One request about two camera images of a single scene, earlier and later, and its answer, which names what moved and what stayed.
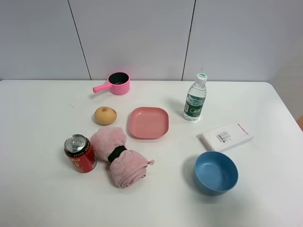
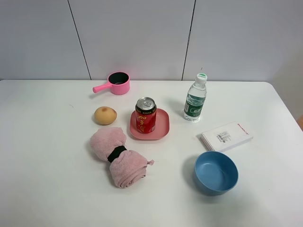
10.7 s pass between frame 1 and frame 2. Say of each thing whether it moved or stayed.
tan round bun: stayed
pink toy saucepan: stayed
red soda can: moved
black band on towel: stayed
